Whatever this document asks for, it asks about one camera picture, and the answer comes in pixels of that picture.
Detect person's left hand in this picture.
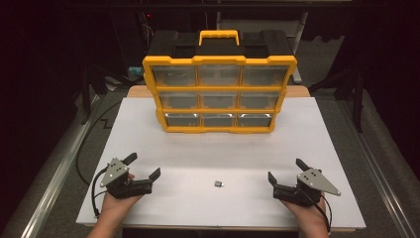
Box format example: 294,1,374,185
102,191,144,214

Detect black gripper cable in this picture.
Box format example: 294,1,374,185
90,167,111,219
305,187,333,233

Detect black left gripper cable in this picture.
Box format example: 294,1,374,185
90,167,111,219

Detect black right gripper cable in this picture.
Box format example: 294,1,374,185
305,187,333,233

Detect person's right hand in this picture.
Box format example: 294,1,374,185
280,199,328,224

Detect clear plastic drawer bin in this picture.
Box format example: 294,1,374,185
201,113,237,128

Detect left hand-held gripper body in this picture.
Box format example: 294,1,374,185
99,157,154,200

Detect black stand legs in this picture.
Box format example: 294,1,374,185
79,63,134,125

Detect aluminium floor rail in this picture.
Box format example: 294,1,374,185
336,98,414,238
19,95,104,238

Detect yellow black organizer cabinet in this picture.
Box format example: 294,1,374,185
142,29,298,135

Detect grey metal stand post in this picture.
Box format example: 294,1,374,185
290,12,310,85

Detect rows of transparent drawers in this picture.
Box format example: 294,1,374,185
151,64,290,128

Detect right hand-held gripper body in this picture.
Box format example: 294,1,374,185
272,168,342,208

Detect long black floor cable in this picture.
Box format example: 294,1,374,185
75,98,124,186

